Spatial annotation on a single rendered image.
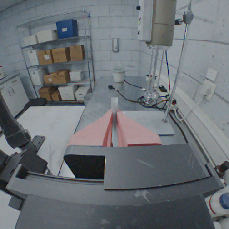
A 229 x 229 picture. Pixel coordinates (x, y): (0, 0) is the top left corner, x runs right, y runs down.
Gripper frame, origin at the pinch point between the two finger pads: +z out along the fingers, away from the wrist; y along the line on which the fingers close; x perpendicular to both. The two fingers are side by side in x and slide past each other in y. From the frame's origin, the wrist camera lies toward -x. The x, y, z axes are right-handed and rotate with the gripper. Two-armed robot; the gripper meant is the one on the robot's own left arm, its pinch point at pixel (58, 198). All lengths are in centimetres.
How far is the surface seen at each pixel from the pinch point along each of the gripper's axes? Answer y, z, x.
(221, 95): 30, 19, -58
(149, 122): 39, 25, -22
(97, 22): 243, -73, -14
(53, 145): 23.9, 1.6, 19.8
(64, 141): 26.3, 4.1, 15.5
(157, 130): 33.4, 26.2, -24.8
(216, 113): 28, 26, -54
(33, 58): 211, -95, 133
